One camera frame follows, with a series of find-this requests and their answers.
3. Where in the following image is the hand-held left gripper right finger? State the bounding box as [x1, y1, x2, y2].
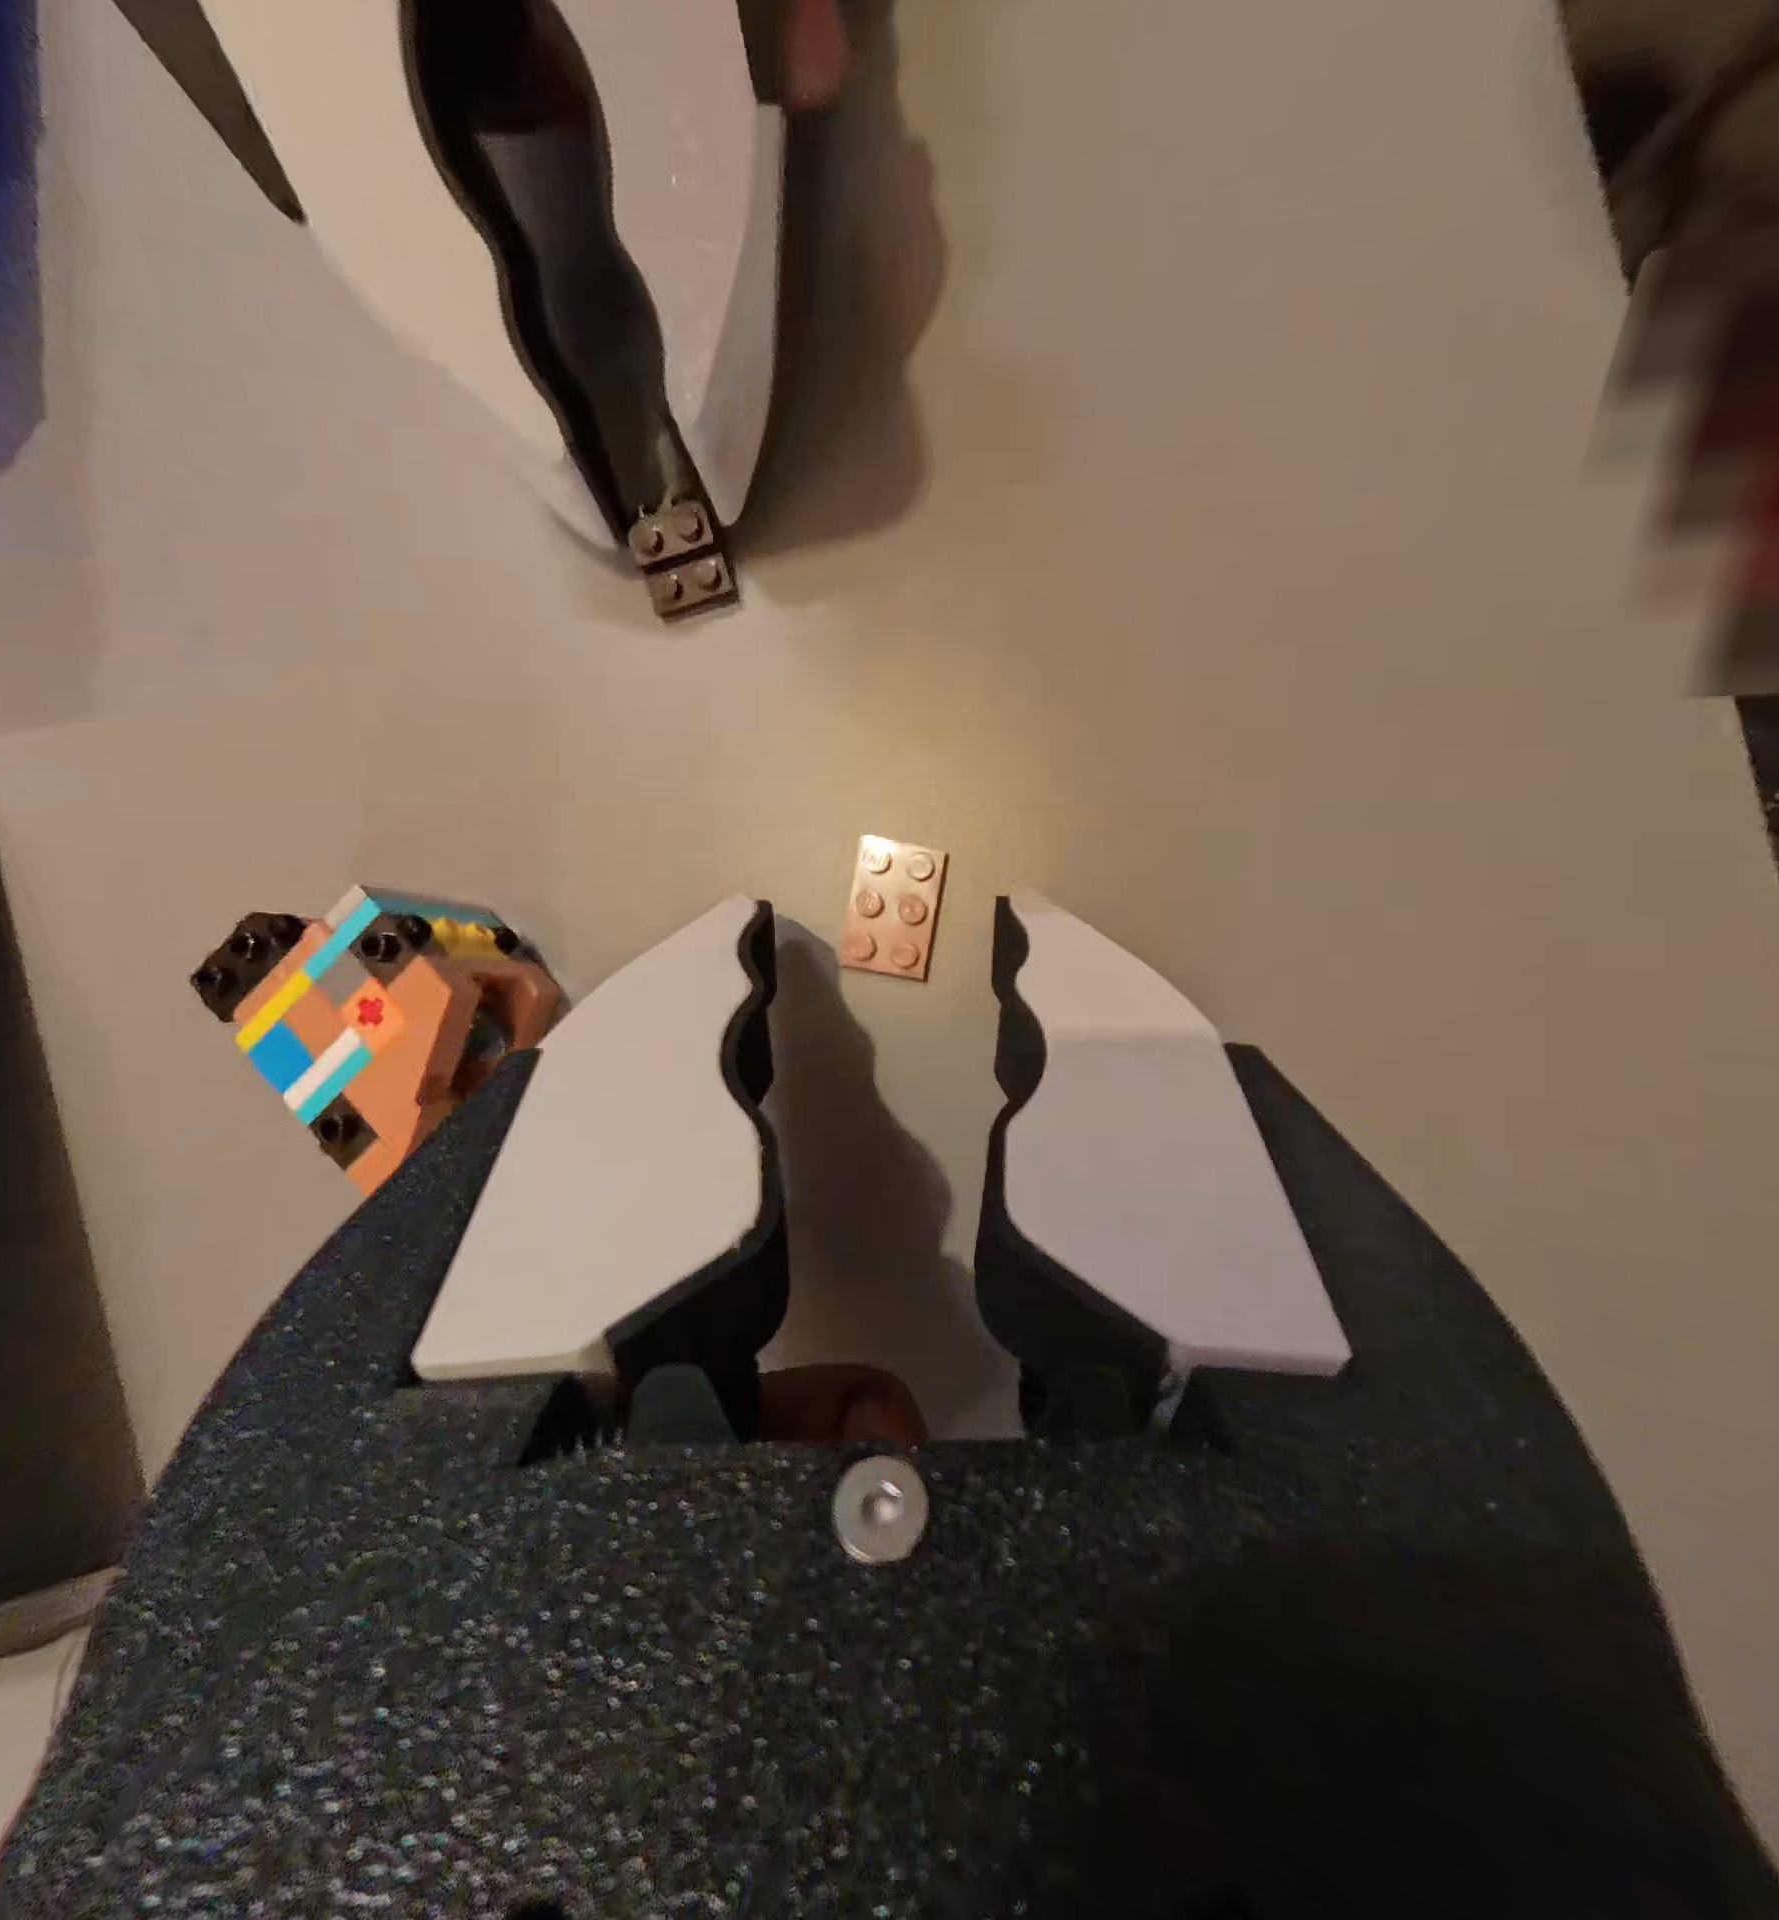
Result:
[977, 884, 1351, 1382]

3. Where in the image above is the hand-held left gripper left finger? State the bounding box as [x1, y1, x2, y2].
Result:
[410, 896, 792, 1382]

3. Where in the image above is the person's brown jacket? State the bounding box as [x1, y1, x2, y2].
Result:
[1558, 0, 1779, 1122]

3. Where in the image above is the black square toy brick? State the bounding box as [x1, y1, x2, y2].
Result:
[626, 500, 747, 620]

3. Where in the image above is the multicolour toy brick model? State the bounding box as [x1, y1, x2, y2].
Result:
[191, 884, 568, 1196]

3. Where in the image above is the brown toy brick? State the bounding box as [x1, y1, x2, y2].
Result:
[838, 837, 949, 983]

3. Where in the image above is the person's right hand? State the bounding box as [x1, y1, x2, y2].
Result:
[785, 0, 857, 110]

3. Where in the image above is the grey instruction booklet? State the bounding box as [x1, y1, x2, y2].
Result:
[0, 801, 153, 1660]

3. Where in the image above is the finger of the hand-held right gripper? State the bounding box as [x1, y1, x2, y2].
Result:
[584, 0, 792, 526]
[210, 0, 655, 553]

